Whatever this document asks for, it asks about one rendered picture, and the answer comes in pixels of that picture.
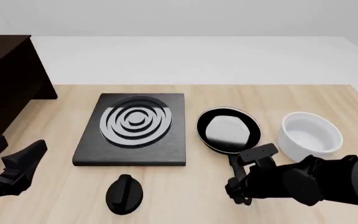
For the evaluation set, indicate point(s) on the flat black stove plate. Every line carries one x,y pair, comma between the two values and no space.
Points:
163,144

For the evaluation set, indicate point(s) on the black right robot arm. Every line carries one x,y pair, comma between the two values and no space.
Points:
322,179

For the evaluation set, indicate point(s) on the white ceramic bowl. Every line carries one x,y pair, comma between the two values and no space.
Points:
311,137

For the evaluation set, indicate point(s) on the round black stove knob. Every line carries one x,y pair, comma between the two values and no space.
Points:
123,194

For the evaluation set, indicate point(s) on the dark wooden cabinet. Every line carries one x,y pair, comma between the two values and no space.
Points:
8,77

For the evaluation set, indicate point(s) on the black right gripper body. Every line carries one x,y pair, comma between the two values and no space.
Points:
240,189

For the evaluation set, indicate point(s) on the black frying pan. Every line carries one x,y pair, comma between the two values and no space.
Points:
228,128

